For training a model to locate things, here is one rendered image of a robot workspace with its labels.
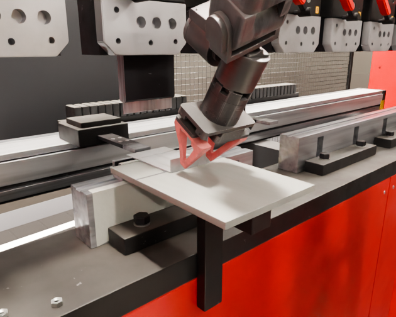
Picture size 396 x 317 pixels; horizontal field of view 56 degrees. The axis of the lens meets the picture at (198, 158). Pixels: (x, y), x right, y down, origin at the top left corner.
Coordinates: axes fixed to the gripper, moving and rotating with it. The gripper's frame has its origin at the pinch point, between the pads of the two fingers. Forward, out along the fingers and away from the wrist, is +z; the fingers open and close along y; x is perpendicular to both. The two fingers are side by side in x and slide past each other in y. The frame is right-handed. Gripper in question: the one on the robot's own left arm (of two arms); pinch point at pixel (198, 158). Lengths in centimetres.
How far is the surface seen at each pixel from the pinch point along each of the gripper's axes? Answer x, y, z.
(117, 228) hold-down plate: -0.4, 11.2, 13.2
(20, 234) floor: -118, -19, 191
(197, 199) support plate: 8.8, 8.3, -3.5
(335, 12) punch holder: -19, -51, -17
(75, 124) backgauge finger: -29.7, 5.2, 16.6
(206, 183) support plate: 5.8, 3.6, -1.6
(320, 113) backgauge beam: -25, -95, 26
